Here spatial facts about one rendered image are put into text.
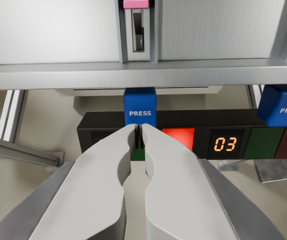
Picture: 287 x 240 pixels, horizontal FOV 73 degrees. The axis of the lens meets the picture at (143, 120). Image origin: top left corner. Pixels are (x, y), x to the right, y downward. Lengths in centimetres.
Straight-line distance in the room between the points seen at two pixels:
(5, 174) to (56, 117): 31
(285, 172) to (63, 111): 100
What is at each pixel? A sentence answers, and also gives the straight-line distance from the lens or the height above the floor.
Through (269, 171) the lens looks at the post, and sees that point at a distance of 96.
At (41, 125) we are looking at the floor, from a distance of 100.
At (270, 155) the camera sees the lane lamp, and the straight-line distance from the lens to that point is 23.
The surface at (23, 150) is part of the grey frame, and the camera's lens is 71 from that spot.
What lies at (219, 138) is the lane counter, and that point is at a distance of 19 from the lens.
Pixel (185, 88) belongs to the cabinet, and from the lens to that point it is 83.
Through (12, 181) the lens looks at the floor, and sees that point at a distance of 101.
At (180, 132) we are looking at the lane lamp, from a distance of 18.
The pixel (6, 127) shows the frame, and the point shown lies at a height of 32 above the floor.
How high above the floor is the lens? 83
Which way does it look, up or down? 71 degrees down
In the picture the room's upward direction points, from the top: 4 degrees counter-clockwise
